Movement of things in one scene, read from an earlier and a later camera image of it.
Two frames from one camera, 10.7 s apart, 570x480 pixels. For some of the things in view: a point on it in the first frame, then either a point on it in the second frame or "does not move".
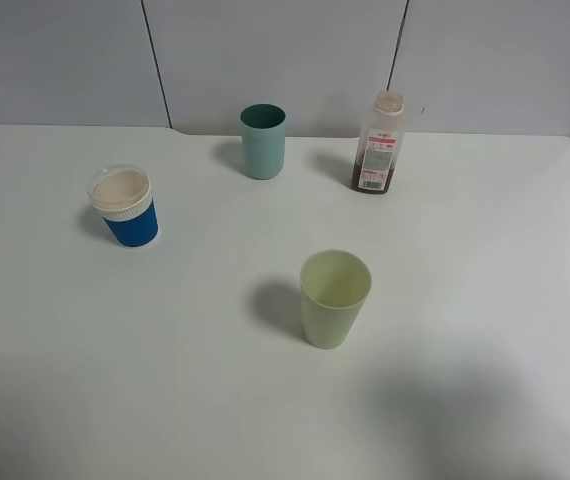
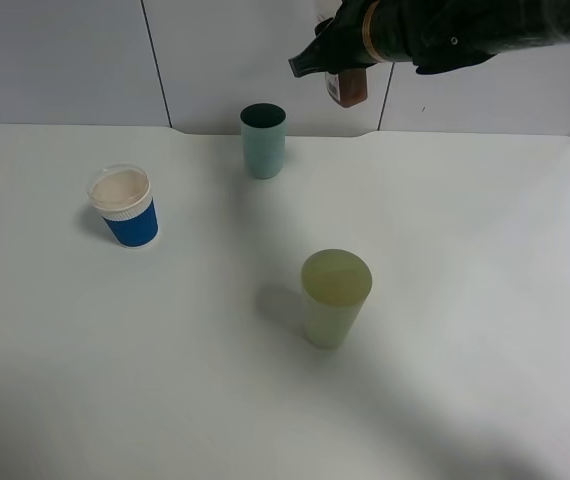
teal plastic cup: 263,135 does not move
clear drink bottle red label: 379,144 to 347,88
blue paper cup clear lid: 121,195 does not move
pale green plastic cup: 334,286 does not move
